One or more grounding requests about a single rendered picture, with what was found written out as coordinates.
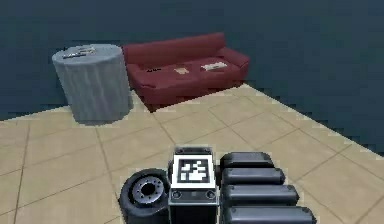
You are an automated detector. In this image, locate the white open book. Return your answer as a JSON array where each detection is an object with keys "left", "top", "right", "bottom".
[{"left": 200, "top": 61, "right": 228, "bottom": 72}]

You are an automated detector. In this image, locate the red sofa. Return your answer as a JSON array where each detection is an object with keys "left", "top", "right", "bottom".
[{"left": 121, "top": 32, "right": 251, "bottom": 113}]

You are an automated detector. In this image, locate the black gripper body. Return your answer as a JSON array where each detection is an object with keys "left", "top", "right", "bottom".
[{"left": 118, "top": 168, "right": 172, "bottom": 224}]

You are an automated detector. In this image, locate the grey cloth-covered round table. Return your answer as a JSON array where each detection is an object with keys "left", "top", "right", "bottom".
[{"left": 51, "top": 43, "right": 134, "bottom": 124}]

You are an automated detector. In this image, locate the dark flat object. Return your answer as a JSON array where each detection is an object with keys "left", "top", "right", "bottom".
[{"left": 62, "top": 51, "right": 84, "bottom": 60}]

